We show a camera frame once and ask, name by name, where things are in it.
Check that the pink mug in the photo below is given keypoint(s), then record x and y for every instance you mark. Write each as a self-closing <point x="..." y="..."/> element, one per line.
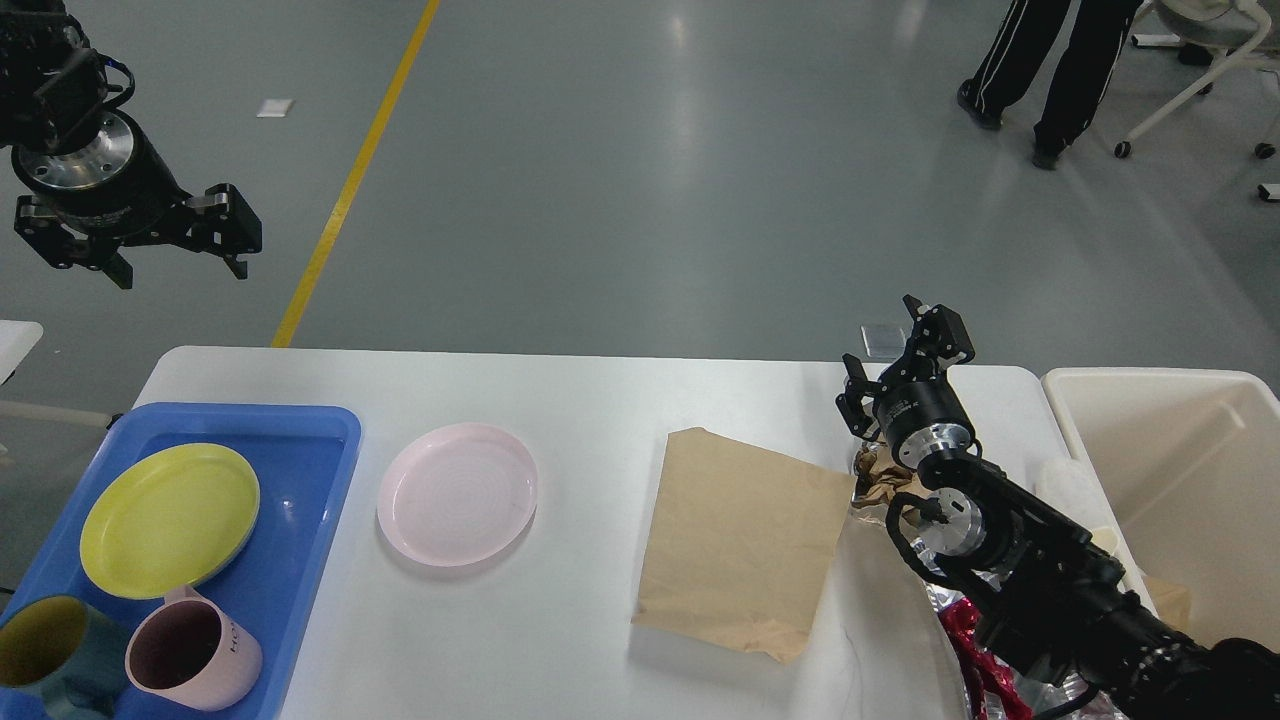
<point x="191" y="652"/>

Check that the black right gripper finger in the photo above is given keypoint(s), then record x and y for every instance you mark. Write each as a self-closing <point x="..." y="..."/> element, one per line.
<point x="852" y="402"/>
<point x="938" y="339"/>

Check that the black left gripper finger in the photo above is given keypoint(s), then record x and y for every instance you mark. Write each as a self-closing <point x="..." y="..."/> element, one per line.
<point x="43" y="230"/>
<point x="220" y="222"/>

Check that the dark green mug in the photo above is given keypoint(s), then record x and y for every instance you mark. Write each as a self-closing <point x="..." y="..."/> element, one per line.
<point x="67" y="655"/>

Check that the brown paper bag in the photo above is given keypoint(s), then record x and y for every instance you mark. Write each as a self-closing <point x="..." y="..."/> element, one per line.
<point x="740" y="544"/>

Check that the pink plate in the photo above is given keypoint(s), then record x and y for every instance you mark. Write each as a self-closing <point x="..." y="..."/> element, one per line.
<point x="458" y="495"/>

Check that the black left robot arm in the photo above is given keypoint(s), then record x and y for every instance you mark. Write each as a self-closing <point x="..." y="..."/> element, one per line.
<point x="55" y="85"/>

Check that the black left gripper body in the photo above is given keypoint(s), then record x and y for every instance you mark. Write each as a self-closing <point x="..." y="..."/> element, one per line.
<point x="115" y="187"/>

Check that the crumpled brown paper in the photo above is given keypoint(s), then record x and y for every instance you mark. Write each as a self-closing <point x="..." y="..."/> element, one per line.
<point x="878" y="478"/>

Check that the white side table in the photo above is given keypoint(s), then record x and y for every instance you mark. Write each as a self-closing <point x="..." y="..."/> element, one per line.
<point x="17" y="340"/>

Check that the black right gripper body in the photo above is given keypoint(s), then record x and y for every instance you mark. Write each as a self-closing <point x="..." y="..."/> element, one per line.
<point x="920" y="418"/>

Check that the person in black trousers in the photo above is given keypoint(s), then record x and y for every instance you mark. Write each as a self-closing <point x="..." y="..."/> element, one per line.
<point x="1079" y="82"/>

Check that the blue plastic tray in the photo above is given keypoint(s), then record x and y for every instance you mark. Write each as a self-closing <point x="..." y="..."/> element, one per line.
<point x="304" y="458"/>

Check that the white plastic bin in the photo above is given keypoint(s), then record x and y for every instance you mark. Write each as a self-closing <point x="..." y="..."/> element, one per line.
<point x="1188" y="467"/>

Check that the grey floor plate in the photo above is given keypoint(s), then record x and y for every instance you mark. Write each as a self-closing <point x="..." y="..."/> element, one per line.
<point x="883" y="342"/>

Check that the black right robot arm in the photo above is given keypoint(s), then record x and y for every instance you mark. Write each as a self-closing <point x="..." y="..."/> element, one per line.
<point x="1047" y="598"/>

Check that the red foil wrapper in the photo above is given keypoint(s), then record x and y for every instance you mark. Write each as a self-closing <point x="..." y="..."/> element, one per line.
<point x="982" y="673"/>

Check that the yellow plate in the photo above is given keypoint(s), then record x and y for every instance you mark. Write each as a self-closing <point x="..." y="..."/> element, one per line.
<point x="173" y="518"/>

